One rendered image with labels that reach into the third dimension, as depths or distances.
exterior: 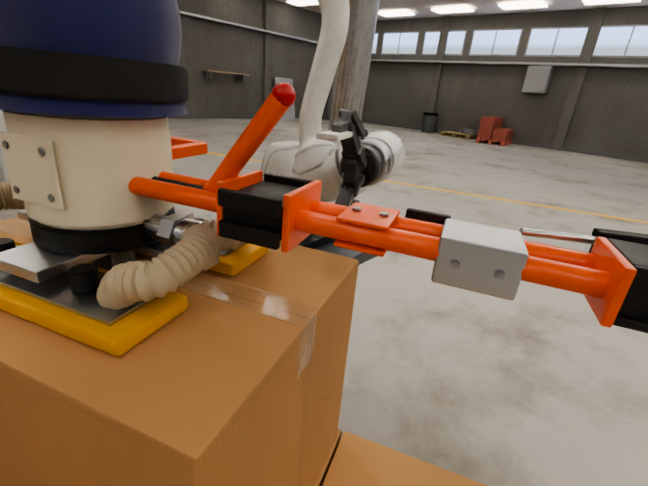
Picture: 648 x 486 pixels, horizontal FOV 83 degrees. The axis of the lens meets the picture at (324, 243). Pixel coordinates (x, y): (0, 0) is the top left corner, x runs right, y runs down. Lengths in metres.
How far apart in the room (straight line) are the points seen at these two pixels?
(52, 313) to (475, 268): 0.41
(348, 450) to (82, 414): 0.56
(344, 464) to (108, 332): 0.54
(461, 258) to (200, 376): 0.26
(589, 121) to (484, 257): 14.10
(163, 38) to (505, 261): 0.41
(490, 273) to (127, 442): 0.33
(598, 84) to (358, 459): 14.02
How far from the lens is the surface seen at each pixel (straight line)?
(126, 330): 0.42
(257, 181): 0.44
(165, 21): 0.49
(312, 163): 0.84
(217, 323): 0.45
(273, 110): 0.38
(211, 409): 0.35
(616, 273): 0.35
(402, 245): 0.34
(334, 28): 0.94
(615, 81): 14.40
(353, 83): 1.15
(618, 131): 14.35
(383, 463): 0.84
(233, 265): 0.53
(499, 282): 0.34
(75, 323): 0.45
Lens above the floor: 1.20
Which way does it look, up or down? 23 degrees down
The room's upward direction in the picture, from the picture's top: 5 degrees clockwise
